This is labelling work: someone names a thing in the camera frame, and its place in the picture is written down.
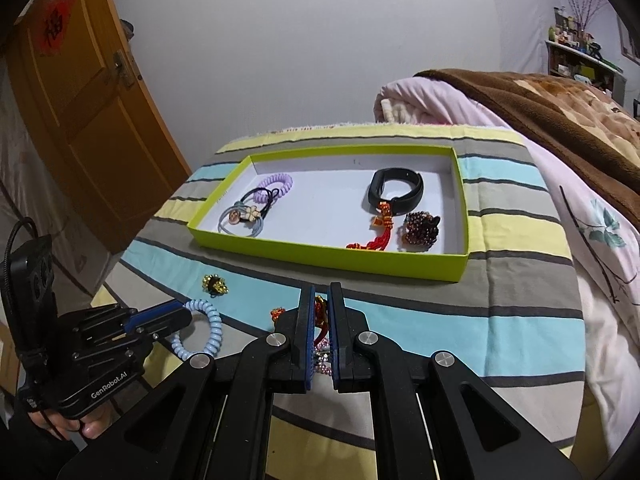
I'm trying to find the dark red bead bracelet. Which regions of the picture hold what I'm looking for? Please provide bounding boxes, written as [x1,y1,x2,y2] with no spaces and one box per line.
[398,211,442,249]

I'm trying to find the metal door lock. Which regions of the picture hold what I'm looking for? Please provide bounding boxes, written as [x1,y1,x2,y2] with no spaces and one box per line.
[110,50,136,89]

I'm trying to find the red tassel knot ornament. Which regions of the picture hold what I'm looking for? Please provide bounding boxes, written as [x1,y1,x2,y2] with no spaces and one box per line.
[345,201,396,251]

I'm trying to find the white shelf desk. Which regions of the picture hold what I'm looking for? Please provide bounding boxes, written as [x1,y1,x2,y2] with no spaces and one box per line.
[544,39,629,97]

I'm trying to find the wooden door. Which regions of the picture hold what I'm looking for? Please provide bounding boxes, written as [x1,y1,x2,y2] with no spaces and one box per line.
[5,0,194,254]

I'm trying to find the striped table cloth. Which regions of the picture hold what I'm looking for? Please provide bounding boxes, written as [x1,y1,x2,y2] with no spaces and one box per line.
[90,122,597,480]

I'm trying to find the barred window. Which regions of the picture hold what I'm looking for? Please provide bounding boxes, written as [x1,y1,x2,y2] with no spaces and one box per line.
[617,14,640,62]

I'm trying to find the pink flower branches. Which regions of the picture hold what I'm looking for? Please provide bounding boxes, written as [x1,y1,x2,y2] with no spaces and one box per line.
[557,0,611,31]

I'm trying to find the red diamond door poster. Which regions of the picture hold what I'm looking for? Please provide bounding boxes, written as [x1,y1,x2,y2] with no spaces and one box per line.
[37,0,76,59]

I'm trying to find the grey-blue hair tie with charm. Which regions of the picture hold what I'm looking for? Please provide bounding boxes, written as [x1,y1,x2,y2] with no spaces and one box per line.
[218,202,267,239]

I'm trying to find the person's left hand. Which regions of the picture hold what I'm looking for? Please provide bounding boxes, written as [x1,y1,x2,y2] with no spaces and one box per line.
[27,400,119,442]

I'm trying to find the pink floral quilt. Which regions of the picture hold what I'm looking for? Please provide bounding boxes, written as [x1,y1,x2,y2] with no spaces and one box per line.
[373,76,640,312]

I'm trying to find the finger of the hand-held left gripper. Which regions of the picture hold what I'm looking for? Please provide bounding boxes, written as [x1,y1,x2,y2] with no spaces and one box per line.
[125,301,194,344]

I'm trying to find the black cable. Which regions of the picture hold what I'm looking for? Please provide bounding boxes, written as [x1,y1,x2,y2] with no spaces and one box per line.
[1,217,41,281]

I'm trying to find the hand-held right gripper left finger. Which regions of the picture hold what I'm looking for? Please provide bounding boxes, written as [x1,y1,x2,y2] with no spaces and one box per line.
[57,282,318,480]

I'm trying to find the light blue spiral hair tie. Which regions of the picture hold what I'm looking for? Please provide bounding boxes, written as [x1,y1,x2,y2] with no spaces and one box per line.
[170,298,224,361]

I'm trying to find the gold flower hair tie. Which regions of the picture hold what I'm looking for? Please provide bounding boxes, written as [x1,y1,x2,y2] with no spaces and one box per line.
[201,273,230,296]

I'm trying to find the black fitness band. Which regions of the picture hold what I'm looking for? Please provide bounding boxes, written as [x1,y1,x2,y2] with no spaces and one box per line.
[367,167,425,213]

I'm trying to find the purple spiral hair tie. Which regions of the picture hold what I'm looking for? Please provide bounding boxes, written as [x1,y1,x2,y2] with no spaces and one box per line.
[253,172,294,202]

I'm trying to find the group of bottles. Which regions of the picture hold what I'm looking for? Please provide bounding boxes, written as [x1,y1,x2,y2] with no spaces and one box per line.
[547,5,609,59]

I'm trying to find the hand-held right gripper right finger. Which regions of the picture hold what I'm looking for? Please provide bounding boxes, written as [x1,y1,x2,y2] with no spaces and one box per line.
[329,281,583,480]

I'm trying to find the green shallow box tray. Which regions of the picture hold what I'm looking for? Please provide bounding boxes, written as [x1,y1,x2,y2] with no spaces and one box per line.
[188,144,471,283]

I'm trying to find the brown fleece blanket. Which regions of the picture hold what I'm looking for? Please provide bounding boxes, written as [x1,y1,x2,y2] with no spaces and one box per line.
[412,68,640,257]

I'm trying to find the red beaded knot bracelet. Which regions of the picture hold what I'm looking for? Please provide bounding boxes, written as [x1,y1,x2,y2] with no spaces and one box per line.
[269,296,334,377]

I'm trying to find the white bed sheet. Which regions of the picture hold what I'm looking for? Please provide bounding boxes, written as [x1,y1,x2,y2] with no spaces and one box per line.
[574,259,640,462]

